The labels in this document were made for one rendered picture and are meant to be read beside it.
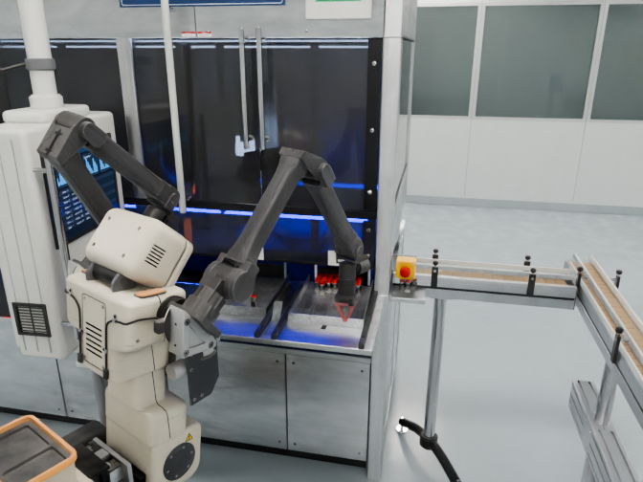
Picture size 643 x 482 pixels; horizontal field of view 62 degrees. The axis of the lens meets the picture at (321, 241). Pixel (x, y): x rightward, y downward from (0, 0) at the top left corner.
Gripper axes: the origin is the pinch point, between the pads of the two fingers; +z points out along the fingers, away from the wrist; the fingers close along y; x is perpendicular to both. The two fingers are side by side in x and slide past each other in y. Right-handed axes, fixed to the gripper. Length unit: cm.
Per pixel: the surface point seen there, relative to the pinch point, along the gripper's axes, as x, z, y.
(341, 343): -0.5, 4.4, -9.9
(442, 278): -31.7, -6.1, 38.1
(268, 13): 33, -99, 16
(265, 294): 34.1, 1.0, 19.8
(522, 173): -127, -10, 490
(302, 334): 12.9, 4.1, -6.5
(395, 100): -11, -72, 19
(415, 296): -22.1, -0.4, 29.8
